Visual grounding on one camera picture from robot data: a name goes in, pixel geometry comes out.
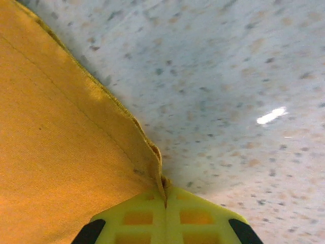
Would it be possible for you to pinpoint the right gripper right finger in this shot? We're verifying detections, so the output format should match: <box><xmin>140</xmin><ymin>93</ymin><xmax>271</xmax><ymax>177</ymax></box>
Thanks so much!
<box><xmin>165</xmin><ymin>186</ymin><xmax>264</xmax><ymax>244</ymax></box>

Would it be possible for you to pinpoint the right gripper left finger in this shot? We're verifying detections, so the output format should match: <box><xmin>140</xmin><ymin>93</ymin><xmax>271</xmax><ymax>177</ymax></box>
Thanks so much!
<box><xmin>73</xmin><ymin>192</ymin><xmax>168</xmax><ymax>244</ymax></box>

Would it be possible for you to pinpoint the orange t-shirt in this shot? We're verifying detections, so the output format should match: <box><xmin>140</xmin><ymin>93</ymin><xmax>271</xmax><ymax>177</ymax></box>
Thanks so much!
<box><xmin>0</xmin><ymin>0</ymin><xmax>171</xmax><ymax>244</ymax></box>

